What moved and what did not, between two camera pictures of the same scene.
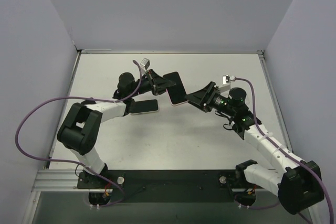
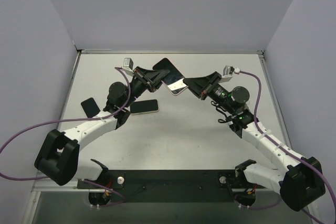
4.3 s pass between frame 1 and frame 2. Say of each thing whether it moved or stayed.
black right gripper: moved
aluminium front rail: stayed
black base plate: stayed
